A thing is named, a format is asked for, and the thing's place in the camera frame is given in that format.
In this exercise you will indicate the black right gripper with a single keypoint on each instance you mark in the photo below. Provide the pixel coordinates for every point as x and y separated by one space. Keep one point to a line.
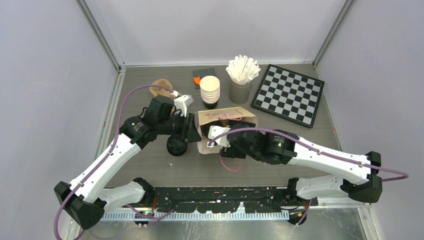
232 152

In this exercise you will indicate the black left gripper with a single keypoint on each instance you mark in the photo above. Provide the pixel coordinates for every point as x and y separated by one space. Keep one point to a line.
189 129

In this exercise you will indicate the yellow pink paper bag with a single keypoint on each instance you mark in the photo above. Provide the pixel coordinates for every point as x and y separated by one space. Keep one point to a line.
224 117

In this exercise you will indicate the stack of paper cups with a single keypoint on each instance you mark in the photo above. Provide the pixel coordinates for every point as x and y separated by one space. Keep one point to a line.
210 91

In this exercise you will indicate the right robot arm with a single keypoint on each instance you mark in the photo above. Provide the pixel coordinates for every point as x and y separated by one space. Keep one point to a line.
351 175

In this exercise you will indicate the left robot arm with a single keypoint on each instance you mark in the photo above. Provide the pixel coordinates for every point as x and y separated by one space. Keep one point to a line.
86 199

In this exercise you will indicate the stack of black cup lids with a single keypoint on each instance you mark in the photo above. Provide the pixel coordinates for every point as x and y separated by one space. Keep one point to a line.
176 147

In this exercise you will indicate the orange curved toy piece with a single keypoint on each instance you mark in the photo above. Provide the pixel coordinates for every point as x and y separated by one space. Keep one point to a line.
197 80

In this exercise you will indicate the brown pulp cup carrier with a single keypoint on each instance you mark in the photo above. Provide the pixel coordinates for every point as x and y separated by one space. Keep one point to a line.
162 87

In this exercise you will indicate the small dark mat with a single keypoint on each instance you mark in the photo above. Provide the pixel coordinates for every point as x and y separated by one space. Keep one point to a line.
201 73

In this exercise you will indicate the black white checkerboard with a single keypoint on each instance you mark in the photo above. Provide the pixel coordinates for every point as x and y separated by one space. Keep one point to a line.
289 95

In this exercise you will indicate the white paper-wrapped straws bundle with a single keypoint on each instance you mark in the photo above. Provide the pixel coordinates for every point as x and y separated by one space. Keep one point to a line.
242 69

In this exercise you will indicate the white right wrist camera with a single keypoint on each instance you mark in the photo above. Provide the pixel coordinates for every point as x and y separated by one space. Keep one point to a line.
215 131

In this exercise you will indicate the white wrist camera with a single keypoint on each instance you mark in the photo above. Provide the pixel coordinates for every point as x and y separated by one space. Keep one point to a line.
182 102
215 131

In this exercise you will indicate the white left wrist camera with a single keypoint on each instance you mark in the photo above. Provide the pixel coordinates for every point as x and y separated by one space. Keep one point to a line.
182 102

